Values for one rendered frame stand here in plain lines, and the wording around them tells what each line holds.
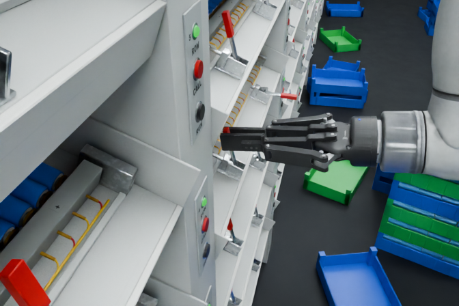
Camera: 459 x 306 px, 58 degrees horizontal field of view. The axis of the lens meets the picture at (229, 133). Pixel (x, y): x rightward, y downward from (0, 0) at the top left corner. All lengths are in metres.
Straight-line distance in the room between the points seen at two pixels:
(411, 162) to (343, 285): 0.95
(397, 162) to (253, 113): 0.36
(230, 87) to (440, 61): 0.27
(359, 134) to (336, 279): 0.97
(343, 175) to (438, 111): 1.35
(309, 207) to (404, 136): 1.17
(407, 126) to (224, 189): 0.29
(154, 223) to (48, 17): 0.20
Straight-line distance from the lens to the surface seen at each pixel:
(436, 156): 0.62
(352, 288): 1.52
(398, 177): 1.45
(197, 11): 0.36
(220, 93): 0.56
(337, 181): 1.90
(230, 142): 0.67
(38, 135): 0.20
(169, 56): 0.32
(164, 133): 0.35
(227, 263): 0.83
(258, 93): 0.92
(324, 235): 1.66
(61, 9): 0.25
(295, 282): 1.50
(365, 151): 0.62
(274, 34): 1.04
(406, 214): 1.53
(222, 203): 0.66
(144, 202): 0.39
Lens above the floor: 1.19
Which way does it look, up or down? 34 degrees down
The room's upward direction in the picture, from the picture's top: straight up
